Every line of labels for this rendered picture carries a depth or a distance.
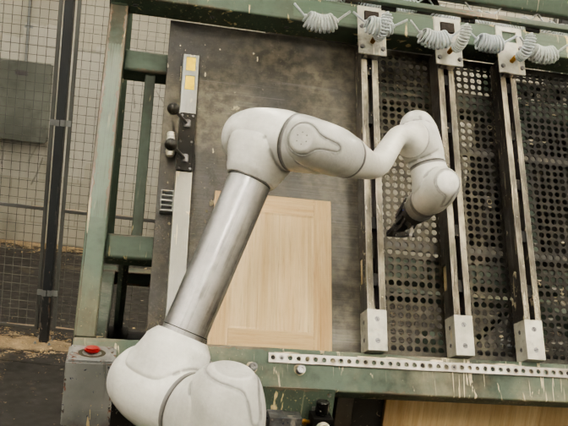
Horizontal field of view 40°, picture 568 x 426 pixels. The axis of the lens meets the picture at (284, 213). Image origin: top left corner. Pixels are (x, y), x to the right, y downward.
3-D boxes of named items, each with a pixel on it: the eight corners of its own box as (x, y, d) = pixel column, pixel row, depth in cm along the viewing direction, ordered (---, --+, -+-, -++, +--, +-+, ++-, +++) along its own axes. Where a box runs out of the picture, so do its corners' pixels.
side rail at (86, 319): (73, 343, 225) (73, 335, 215) (110, 21, 265) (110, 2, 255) (95, 345, 226) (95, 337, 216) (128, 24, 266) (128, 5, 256)
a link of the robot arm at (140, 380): (148, 439, 154) (79, 401, 167) (196, 451, 166) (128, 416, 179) (294, 98, 169) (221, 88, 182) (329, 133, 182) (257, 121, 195)
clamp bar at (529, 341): (510, 363, 246) (551, 348, 224) (482, 41, 289) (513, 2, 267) (539, 364, 248) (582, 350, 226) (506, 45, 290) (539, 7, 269)
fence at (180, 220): (162, 344, 225) (164, 341, 221) (182, 60, 259) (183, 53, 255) (180, 345, 226) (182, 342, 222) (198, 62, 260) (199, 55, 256)
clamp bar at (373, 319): (354, 353, 236) (380, 337, 214) (348, 22, 278) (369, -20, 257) (385, 355, 238) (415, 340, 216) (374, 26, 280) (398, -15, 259)
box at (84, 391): (59, 429, 193) (65, 359, 190) (63, 409, 204) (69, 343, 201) (108, 431, 195) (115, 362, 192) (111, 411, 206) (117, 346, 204)
